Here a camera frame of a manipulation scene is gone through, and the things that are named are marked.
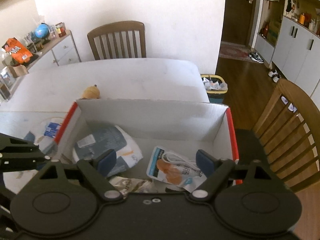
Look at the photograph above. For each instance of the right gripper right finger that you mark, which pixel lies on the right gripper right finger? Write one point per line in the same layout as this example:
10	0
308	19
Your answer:
216	171

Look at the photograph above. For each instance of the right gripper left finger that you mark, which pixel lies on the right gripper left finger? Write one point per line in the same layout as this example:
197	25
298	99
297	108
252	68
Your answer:
95	172

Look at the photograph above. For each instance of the white grey tissue pack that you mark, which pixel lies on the white grey tissue pack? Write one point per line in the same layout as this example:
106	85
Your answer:
112	137

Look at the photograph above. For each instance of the silver foil snack bag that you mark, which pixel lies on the silver foil snack bag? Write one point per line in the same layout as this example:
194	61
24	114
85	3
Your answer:
128	185

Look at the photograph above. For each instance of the blue wet wipe packet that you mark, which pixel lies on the blue wet wipe packet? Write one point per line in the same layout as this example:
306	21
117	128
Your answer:
52	129

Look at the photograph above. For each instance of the orange white snack packet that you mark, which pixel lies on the orange white snack packet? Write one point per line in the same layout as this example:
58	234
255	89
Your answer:
174	169

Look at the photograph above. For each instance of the yellow plush toy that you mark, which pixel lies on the yellow plush toy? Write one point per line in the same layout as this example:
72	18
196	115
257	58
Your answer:
91	92

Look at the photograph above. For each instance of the red white cardboard box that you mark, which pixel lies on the red white cardboard box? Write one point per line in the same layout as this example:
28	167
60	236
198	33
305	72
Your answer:
181	126

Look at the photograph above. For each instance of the wooden chair beside box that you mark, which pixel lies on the wooden chair beside box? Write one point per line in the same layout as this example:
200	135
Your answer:
285	138

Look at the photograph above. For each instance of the yellow waste basket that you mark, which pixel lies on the yellow waste basket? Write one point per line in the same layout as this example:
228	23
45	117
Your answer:
215	86

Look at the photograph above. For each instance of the orange snack bag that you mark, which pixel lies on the orange snack bag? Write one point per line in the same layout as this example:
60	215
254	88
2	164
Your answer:
17	51

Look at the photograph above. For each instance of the white drawer sideboard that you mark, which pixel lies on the white drawer sideboard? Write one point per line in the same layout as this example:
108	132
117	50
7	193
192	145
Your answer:
58	52

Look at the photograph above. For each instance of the blue globe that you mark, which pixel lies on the blue globe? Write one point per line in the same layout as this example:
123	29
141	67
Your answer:
42	31

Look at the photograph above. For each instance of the red lidded jar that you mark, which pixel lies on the red lidded jar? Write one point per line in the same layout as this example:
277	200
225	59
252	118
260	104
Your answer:
60	28

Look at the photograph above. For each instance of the wooden chair far side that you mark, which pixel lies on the wooden chair far side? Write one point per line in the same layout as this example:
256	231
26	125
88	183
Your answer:
118	40

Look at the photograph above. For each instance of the grey wall cabinet unit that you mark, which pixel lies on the grey wall cabinet unit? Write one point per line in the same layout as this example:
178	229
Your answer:
288	40

